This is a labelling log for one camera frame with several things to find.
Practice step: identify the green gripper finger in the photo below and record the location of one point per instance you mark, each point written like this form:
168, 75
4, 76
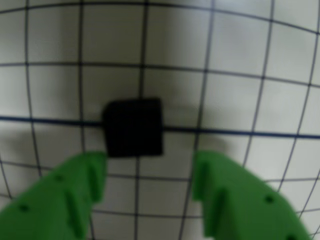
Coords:
245, 212
45, 212

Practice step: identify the black cube stone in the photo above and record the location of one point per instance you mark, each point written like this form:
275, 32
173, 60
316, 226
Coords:
133, 127

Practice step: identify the white grid go board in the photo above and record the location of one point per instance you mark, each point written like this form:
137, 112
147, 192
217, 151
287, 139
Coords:
237, 100

